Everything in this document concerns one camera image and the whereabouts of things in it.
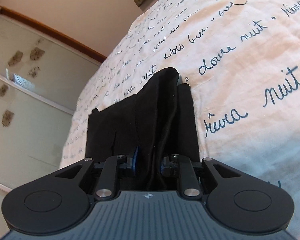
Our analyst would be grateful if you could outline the black pants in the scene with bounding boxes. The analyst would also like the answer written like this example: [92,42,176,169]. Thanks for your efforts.
[85,67,199,191]

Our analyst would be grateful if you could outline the frosted glass wardrobe door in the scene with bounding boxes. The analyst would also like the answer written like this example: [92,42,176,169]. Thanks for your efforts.
[0,14,100,192]

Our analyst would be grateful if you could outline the white script-print bedspread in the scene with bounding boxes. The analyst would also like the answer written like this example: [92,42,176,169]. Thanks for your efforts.
[60,0,300,239]

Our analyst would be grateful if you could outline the brown wooden door frame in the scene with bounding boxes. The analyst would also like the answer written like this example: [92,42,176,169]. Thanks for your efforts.
[0,6,107,63]

